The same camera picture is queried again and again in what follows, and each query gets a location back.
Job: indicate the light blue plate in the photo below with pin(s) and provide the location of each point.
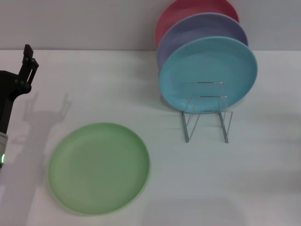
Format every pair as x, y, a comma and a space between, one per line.
211, 61

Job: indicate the red plate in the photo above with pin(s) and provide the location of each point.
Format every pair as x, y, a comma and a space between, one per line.
188, 9

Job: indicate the purple plate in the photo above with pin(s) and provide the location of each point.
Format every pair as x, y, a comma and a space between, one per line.
200, 28

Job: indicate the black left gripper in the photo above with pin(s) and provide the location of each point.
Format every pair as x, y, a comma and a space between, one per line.
9, 84

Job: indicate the green plate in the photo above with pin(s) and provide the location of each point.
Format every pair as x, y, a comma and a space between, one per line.
98, 169

